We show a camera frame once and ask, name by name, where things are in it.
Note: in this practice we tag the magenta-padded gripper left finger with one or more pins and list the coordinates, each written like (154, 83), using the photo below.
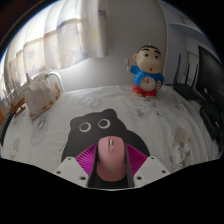
(70, 170)

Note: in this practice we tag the black keyboard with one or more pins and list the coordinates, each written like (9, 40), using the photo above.
(4, 130)

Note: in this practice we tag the large white conch shell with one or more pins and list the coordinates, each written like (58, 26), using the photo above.
(40, 96)

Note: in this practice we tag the white star-print curtain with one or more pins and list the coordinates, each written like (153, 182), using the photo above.
(60, 36)

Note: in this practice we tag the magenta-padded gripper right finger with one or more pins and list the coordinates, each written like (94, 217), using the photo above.
(151, 170)

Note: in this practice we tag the white printed tablecloth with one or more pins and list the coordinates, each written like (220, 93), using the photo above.
(166, 116)

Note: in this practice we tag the pink computer mouse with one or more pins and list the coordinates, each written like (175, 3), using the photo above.
(111, 163)

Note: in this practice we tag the black router with antennas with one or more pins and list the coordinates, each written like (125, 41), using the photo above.
(186, 91)

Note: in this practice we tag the black cat-shaped mouse pad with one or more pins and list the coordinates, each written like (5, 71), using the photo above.
(83, 143)

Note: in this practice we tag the white wall shelf unit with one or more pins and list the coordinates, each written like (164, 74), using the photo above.
(186, 30)

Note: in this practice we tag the cartoon boy figurine clock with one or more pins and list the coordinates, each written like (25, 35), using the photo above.
(146, 76)

